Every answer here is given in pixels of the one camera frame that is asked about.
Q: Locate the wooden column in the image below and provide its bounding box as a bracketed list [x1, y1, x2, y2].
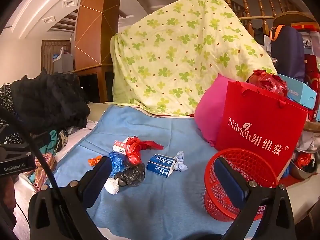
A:
[74, 0, 123, 68]

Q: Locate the blue plastic bag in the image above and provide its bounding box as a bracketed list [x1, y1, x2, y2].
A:
[109, 151, 130, 178]

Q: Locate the navy bag with orange handles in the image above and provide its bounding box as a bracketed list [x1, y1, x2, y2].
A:
[269, 24, 306, 83]

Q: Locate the black garment pile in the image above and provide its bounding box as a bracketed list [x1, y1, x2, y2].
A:
[10, 67, 91, 133]

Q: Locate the black plastic bag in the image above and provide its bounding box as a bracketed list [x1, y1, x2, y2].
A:
[115, 162, 146, 187]

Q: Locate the round wooden tabletop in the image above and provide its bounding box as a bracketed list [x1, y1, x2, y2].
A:
[272, 11, 318, 28]

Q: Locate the wooden cabinet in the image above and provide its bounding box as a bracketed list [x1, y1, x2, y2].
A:
[72, 64, 114, 103]

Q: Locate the pink pillow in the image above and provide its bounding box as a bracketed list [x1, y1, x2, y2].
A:
[194, 74, 229, 148]

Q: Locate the blue white carton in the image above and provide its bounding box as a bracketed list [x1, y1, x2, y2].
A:
[147, 154, 175, 178]

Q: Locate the small red plastic bag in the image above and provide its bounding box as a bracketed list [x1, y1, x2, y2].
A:
[296, 152, 313, 168]

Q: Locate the pale lilac bedsheet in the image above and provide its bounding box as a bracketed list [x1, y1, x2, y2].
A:
[14, 120, 100, 240]

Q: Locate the red plastic mesh basket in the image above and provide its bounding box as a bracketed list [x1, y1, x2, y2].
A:
[204, 148, 285, 222]

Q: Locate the brown woven screen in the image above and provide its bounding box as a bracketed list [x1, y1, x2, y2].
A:
[41, 40, 72, 74]

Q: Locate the olive patterned scarf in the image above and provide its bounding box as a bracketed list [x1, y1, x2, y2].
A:
[56, 127, 69, 153]

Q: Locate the beige cushion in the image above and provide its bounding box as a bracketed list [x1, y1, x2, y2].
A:
[86, 102, 113, 123]

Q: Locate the black white floral cloth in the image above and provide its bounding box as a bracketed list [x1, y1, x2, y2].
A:
[0, 84, 28, 144]

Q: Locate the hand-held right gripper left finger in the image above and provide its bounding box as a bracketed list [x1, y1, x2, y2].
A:
[29, 156, 113, 240]

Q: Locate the grey cabinet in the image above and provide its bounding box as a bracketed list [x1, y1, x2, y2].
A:
[54, 52, 75, 74]

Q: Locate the filled red plastic bag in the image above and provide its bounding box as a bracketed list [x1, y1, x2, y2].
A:
[248, 69, 288, 98]

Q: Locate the light blue blanket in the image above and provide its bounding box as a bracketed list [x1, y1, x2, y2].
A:
[50, 105, 263, 240]

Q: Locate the green clover print quilt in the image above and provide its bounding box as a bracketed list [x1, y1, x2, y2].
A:
[110, 0, 278, 117]

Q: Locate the white orange red box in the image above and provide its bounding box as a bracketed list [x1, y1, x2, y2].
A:
[112, 140, 129, 154]

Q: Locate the black cable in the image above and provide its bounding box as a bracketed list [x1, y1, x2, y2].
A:
[0, 105, 60, 195]

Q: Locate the metal basin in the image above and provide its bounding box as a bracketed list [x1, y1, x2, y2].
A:
[290, 159, 318, 180]

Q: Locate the teal cloth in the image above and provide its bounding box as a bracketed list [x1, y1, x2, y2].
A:
[49, 129, 60, 155]

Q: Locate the light blue shoebox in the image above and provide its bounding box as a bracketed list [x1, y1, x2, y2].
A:
[277, 74, 317, 110]

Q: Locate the red gift box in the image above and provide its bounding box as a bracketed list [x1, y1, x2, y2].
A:
[304, 54, 320, 120]

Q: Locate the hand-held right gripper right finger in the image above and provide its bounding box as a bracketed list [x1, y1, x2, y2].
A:
[214, 157, 298, 240]

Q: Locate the orange wrapper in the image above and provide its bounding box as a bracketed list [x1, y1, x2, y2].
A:
[87, 155, 103, 167]

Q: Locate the white paper ball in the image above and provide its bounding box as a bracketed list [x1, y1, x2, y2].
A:
[104, 177, 120, 195]

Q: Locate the orange pink striped cloth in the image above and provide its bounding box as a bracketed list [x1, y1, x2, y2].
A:
[26, 152, 58, 193]

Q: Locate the red paper shopping bag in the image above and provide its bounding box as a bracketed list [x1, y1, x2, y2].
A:
[215, 81, 308, 180]

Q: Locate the wooden stair railing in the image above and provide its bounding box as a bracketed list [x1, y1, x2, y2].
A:
[192, 0, 310, 38]

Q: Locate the pale blue tissue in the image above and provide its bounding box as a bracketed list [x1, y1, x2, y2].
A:
[172, 151, 188, 173]

